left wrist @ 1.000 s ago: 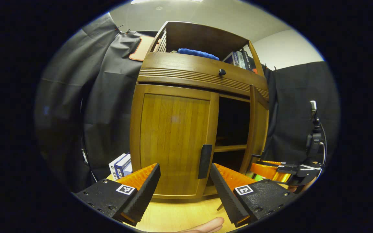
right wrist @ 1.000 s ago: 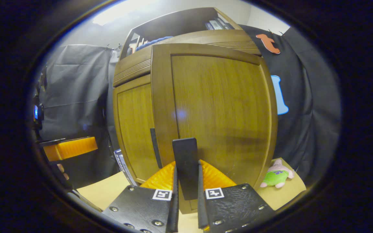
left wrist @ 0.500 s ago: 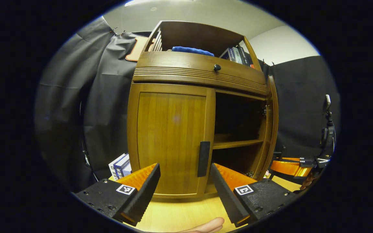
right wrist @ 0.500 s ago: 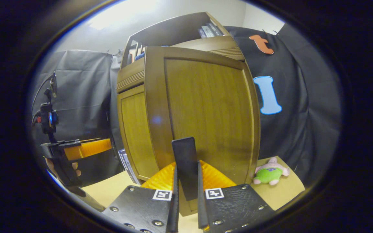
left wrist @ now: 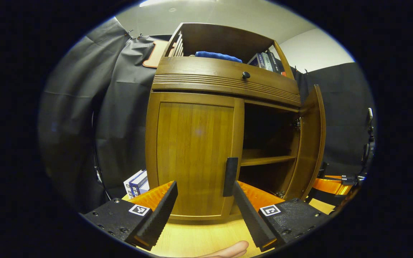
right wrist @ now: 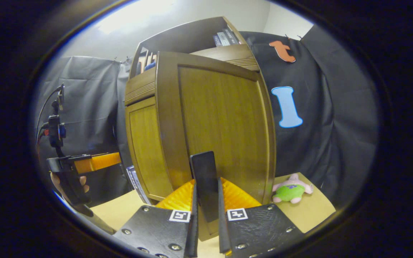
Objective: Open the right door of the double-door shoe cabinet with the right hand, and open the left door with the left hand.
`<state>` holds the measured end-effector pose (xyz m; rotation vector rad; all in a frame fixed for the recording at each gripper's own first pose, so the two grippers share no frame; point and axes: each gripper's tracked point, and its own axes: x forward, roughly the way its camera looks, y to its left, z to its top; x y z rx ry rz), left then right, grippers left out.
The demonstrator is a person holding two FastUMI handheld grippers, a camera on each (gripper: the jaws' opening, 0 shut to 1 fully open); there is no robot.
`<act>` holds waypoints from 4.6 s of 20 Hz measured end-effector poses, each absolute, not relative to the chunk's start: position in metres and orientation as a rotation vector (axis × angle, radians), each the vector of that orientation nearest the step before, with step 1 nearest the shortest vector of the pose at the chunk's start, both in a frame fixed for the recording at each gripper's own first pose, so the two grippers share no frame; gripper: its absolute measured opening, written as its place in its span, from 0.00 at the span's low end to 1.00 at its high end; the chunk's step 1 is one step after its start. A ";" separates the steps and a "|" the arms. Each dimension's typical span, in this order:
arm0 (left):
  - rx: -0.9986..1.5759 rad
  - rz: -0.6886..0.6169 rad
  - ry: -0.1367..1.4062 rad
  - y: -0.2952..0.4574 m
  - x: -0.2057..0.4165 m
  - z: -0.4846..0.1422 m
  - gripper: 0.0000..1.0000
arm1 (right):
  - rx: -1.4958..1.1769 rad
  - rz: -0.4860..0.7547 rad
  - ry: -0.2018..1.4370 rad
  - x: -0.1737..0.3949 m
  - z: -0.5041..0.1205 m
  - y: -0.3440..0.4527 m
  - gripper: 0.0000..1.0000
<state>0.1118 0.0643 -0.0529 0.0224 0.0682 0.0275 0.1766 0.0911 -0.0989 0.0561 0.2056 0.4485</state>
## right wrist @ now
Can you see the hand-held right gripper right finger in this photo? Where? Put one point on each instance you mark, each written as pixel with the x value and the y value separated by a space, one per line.
pixel 222 233

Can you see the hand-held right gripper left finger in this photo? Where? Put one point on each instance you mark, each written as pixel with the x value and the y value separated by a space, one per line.
pixel 194 229

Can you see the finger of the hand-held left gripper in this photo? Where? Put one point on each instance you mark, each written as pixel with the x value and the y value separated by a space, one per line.
pixel 100 162

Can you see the wooden shoe cabinet door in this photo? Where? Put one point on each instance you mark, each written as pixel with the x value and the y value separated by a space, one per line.
pixel 145 143
pixel 224 118

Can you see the wooden double-door shoe cabinet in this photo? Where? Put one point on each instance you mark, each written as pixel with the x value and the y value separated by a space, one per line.
pixel 192 36

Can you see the green pink plush toy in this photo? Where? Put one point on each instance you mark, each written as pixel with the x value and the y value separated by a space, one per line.
pixel 289 191

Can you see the folded blue cloth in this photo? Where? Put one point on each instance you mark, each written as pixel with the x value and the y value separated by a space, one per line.
pixel 150 66

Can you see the black backdrop cloth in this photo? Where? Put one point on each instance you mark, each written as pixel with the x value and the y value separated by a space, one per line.
pixel 335 125

